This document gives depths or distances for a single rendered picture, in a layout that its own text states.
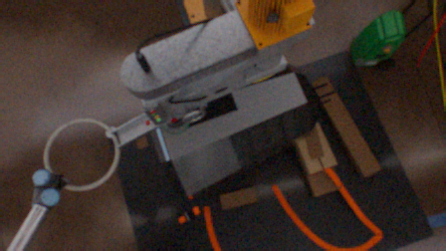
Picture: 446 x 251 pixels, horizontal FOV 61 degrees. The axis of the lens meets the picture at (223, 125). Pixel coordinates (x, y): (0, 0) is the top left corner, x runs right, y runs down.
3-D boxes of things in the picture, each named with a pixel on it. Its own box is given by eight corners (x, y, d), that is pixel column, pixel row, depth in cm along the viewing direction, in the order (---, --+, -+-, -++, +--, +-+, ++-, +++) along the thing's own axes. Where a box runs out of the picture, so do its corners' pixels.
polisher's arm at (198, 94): (271, 49, 250) (279, 8, 202) (286, 79, 244) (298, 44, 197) (167, 93, 244) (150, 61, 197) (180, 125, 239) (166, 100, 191)
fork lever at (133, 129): (198, 80, 245) (195, 78, 240) (210, 106, 240) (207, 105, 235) (111, 128, 258) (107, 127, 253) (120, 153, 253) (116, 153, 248)
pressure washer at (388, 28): (384, 36, 367) (427, -20, 283) (390, 70, 358) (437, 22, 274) (347, 39, 367) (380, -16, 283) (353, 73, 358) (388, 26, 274)
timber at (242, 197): (223, 209, 329) (222, 209, 317) (219, 196, 332) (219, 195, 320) (256, 201, 330) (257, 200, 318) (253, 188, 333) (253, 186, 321)
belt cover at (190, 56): (288, 1, 205) (292, -18, 189) (310, 40, 199) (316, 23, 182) (122, 70, 198) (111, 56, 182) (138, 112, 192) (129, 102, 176)
